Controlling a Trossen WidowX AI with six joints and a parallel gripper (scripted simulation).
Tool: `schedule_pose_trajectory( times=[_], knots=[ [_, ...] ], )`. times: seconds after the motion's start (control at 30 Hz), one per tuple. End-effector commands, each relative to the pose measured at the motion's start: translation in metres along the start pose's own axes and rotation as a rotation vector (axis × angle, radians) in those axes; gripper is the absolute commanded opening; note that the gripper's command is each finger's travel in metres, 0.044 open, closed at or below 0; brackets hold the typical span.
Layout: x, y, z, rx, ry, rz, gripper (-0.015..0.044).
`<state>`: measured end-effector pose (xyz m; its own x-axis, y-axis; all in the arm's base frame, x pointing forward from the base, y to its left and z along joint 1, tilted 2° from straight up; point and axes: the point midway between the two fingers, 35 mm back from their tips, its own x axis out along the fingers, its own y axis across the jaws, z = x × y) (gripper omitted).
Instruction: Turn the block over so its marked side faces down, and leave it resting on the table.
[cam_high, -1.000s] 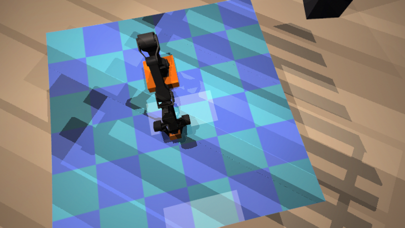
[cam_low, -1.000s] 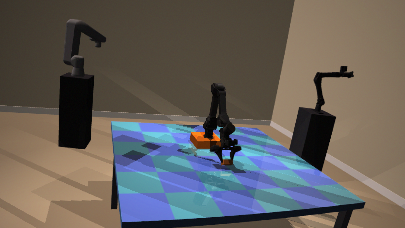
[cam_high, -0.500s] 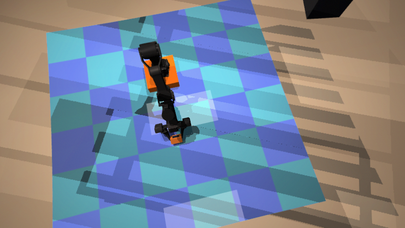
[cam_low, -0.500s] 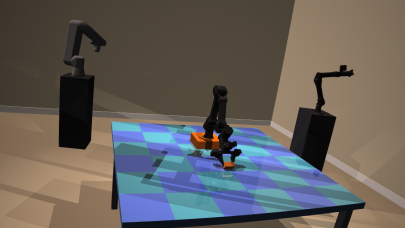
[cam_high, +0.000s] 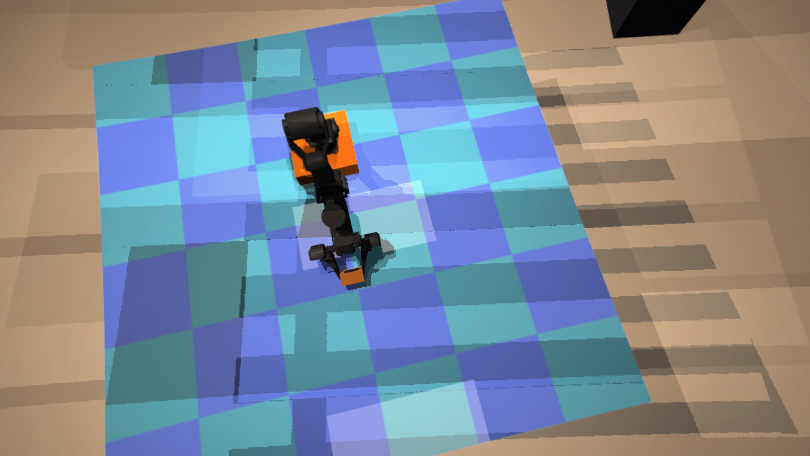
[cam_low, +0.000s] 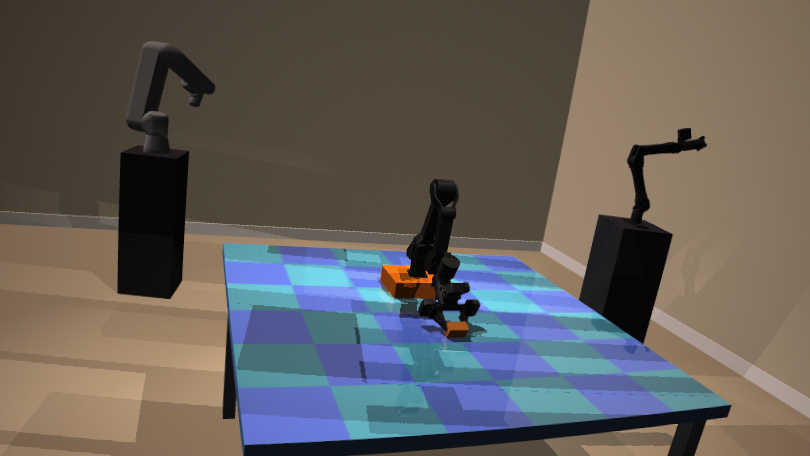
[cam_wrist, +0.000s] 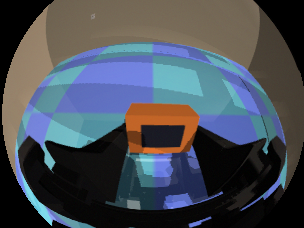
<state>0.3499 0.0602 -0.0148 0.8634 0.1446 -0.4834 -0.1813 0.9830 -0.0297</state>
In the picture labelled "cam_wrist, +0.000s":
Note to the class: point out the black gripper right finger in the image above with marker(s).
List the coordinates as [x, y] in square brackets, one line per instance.
[220, 159]

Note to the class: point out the orange block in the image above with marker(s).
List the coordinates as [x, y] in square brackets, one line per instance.
[160, 128]

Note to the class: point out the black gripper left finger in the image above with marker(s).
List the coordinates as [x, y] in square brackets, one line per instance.
[100, 162]

